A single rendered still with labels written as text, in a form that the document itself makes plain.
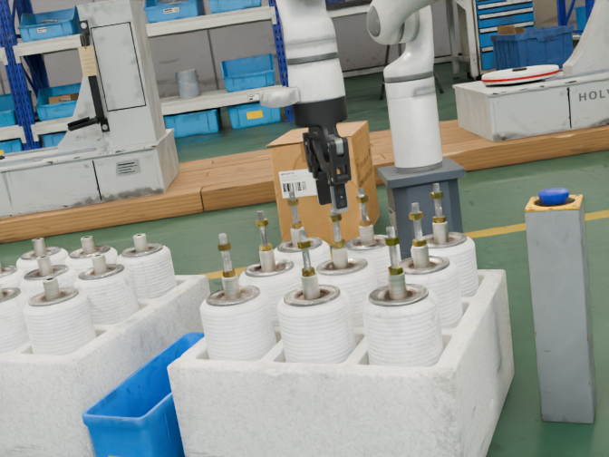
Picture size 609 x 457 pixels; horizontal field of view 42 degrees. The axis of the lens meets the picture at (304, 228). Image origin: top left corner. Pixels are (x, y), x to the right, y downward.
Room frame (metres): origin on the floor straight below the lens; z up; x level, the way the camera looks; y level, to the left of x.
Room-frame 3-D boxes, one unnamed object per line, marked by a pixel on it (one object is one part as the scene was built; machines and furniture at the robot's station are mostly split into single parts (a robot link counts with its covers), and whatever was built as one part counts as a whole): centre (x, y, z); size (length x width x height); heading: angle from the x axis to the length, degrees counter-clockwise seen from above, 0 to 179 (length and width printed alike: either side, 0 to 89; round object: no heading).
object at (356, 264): (1.10, -0.05, 0.25); 0.08 x 0.08 x 0.01
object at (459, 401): (1.10, -0.05, 0.09); 0.39 x 0.39 x 0.18; 65
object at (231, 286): (1.04, 0.11, 0.26); 0.02 x 0.02 x 0.03
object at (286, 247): (1.26, 0.01, 0.25); 0.08 x 0.08 x 0.01
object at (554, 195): (1.05, -0.34, 0.32); 0.04 x 0.04 x 0.02
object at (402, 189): (1.51, -0.24, 0.15); 0.15 x 0.15 x 0.30; 1
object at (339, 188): (1.05, -0.06, 0.37); 0.03 x 0.01 x 0.05; 14
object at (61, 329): (1.17, 0.39, 0.16); 0.10 x 0.10 x 0.18
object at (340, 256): (1.10, -0.05, 0.26); 0.02 x 0.02 x 0.03
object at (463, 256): (1.16, -0.20, 0.16); 0.10 x 0.10 x 0.18
